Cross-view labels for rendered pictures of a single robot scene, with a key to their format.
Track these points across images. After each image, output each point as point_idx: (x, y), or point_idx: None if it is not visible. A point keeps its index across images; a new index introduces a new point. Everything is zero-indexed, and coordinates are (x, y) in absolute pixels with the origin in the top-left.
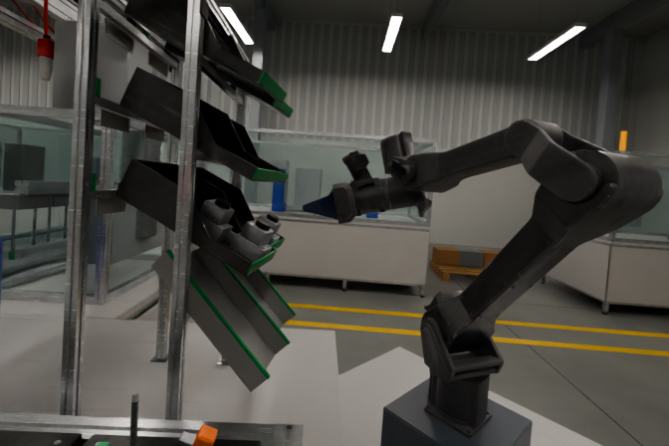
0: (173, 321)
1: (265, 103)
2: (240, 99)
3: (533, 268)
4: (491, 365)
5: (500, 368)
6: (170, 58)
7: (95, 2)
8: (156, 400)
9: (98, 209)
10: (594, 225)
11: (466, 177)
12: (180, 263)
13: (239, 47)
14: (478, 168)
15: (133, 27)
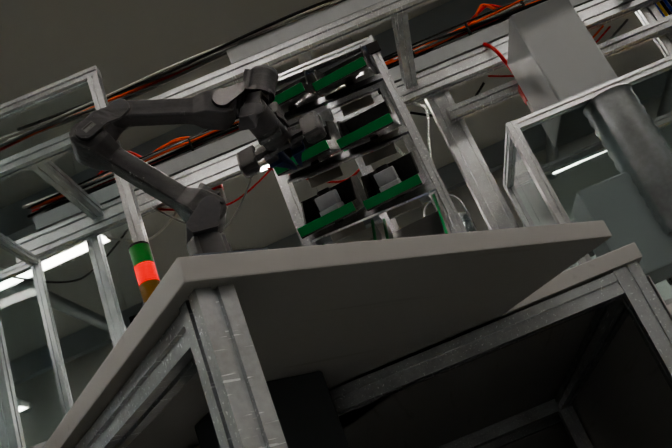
0: None
1: (328, 88)
2: (369, 79)
3: (127, 180)
4: (186, 230)
5: (189, 229)
6: (362, 90)
7: None
8: None
9: (333, 238)
10: (92, 161)
11: (184, 115)
12: None
13: (334, 53)
14: (160, 122)
15: (307, 113)
